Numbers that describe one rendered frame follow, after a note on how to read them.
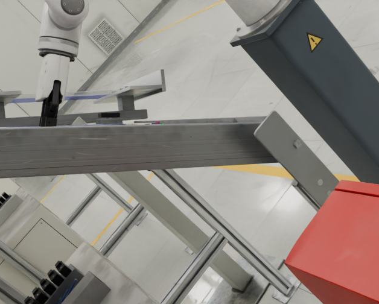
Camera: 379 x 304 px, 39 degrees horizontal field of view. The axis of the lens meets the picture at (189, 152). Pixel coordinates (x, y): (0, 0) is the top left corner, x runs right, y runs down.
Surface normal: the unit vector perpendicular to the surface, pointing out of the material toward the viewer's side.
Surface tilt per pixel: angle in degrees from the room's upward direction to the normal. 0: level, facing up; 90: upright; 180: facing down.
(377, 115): 90
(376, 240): 0
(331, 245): 0
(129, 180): 90
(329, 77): 90
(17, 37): 90
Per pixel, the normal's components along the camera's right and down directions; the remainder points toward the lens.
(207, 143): 0.40, 0.04
